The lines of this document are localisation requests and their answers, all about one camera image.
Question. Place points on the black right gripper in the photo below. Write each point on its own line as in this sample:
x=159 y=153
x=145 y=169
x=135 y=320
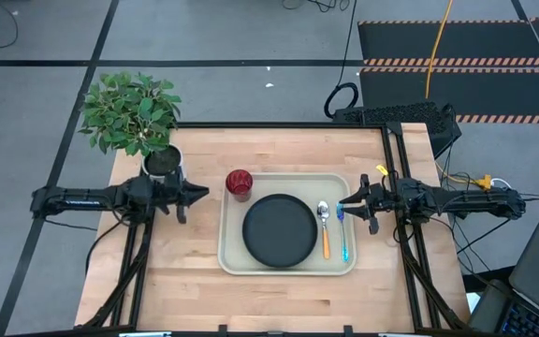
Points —
x=382 y=201

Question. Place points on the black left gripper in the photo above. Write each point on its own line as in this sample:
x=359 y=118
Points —
x=176 y=194

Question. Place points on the red ribbed cup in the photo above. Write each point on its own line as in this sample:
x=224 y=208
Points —
x=239 y=182

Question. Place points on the beige plastic tray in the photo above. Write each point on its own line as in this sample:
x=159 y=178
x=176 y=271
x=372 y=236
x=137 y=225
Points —
x=297 y=185

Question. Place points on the black round plate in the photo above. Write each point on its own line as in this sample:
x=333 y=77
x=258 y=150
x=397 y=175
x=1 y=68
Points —
x=280 y=230

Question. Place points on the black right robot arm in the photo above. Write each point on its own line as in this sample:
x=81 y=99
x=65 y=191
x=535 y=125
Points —
x=475 y=201

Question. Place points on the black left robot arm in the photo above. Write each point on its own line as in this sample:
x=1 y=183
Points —
x=82 y=199

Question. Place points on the white plant pot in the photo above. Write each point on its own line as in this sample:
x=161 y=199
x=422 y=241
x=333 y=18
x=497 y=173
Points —
x=164 y=164

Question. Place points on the green leafy plant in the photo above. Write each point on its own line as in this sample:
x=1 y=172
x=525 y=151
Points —
x=129 y=112

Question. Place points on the yellow plug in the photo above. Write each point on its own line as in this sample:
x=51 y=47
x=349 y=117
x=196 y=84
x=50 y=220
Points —
x=485 y=181

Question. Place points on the grey rounded case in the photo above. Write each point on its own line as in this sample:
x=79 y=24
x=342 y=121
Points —
x=487 y=306

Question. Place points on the black backlit keyboard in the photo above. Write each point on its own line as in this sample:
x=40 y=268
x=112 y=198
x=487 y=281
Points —
x=527 y=323

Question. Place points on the black metal table frame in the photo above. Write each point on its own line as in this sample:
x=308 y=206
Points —
x=274 y=125

